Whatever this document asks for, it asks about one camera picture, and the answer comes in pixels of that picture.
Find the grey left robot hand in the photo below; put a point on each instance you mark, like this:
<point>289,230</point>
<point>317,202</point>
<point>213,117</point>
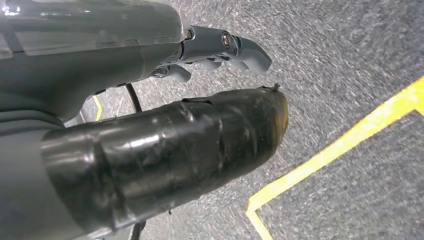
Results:
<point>82,73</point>

